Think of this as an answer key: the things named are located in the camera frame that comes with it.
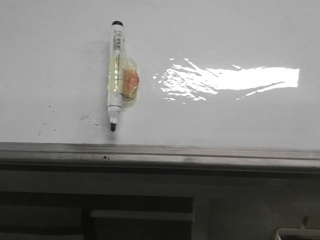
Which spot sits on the white bin corner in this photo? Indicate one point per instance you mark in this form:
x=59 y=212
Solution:
x=297 y=234

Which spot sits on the white whiteboard with aluminium frame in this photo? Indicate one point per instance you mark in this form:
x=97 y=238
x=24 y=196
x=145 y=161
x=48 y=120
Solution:
x=223 y=84

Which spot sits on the grey shelf frame below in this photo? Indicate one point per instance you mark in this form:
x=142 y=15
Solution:
x=67 y=216

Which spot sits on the white whiteboard marker with tape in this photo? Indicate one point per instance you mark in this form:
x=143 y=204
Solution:
x=123 y=76

